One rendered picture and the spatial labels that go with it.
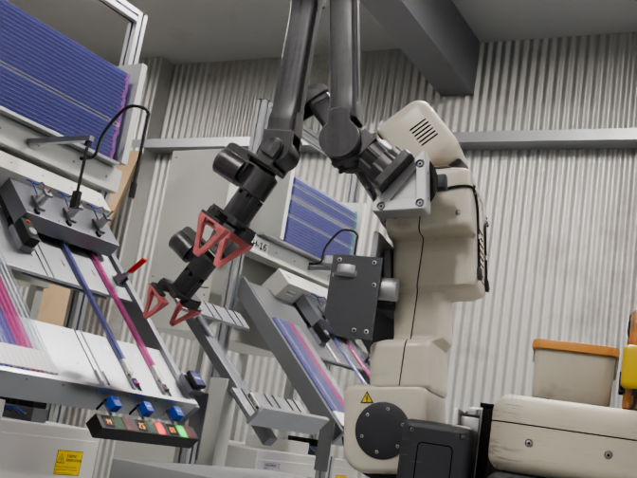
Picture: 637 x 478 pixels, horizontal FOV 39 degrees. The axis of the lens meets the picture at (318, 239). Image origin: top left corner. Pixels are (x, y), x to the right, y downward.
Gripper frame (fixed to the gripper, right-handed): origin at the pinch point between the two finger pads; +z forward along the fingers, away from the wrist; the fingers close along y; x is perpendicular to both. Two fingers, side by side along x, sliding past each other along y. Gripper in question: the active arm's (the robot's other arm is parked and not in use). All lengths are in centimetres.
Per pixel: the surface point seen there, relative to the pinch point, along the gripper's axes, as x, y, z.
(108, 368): 2.6, 6.7, 15.0
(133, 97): -77, -20, -28
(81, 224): -44.5, -3.3, 2.9
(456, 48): -155, -248, -124
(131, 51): -92, -21, -37
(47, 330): -5.8, 21.8, 13.9
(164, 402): 11.8, -6.9, 15.3
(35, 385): 11.7, 32.8, 16.6
